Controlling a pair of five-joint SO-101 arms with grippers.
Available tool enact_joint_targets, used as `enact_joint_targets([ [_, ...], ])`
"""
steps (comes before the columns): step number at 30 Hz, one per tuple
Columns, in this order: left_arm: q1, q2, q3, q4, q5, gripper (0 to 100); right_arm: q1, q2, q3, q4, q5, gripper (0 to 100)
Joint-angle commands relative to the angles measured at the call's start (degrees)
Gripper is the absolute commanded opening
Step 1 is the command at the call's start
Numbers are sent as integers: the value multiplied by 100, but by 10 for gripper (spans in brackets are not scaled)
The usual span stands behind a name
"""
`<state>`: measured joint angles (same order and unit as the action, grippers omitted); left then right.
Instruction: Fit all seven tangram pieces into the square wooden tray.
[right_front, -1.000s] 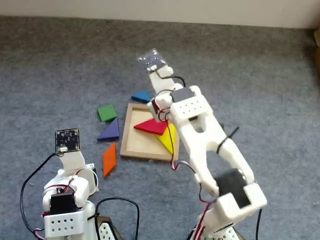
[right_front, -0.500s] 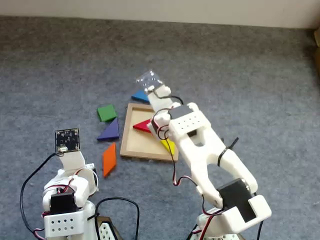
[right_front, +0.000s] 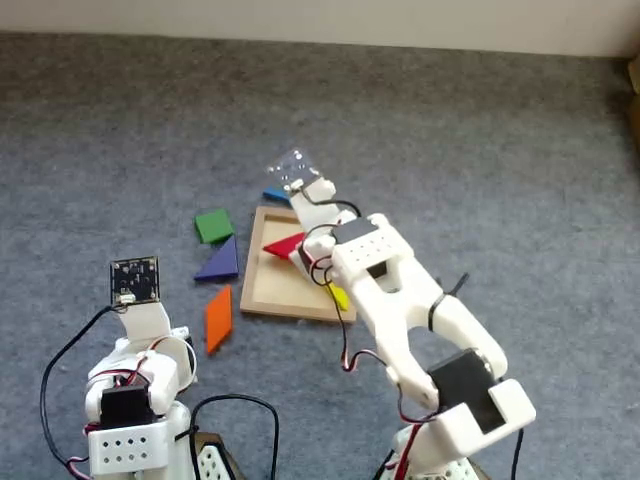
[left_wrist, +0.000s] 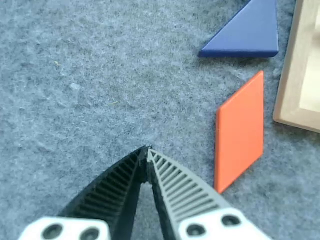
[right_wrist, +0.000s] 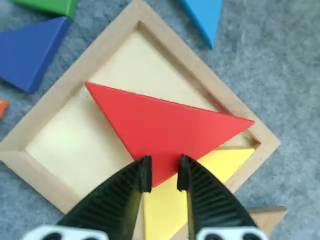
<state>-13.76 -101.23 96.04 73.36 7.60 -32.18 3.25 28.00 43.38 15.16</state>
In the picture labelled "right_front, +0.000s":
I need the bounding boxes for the red triangle tangram piece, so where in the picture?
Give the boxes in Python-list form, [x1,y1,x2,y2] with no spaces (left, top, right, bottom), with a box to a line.
[262,231,308,263]

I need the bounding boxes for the yellow tangram piece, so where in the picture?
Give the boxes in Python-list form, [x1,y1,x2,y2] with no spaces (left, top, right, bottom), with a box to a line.
[323,283,352,313]

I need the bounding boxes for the blue tangram piece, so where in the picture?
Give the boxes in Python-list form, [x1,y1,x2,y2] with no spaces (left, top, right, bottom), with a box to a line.
[261,185,295,206]

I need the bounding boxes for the square wooden tray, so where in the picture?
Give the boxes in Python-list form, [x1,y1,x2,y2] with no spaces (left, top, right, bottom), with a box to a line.
[239,205,359,326]

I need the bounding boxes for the purple triangle tangram piece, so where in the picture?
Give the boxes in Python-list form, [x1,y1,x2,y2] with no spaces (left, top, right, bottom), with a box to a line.
[193,234,241,283]

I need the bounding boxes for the green square tangram piece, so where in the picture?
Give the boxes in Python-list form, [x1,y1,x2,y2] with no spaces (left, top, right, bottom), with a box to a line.
[193,208,236,246]

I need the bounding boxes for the orange parallelogram tangram piece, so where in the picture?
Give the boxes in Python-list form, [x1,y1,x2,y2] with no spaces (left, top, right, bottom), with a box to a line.
[204,284,235,356]

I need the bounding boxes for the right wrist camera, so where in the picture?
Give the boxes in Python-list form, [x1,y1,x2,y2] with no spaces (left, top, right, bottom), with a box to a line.
[264,146,337,202]

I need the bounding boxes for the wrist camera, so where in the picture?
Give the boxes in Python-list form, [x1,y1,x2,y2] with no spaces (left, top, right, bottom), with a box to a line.
[109,255,163,308]
[264,146,337,202]

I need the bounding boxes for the black cable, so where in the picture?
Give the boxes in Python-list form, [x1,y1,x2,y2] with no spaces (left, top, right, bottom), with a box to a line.
[38,303,121,469]
[509,428,525,480]
[175,393,281,480]

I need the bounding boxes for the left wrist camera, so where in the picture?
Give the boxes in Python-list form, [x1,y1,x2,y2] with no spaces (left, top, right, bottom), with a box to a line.
[109,255,163,308]

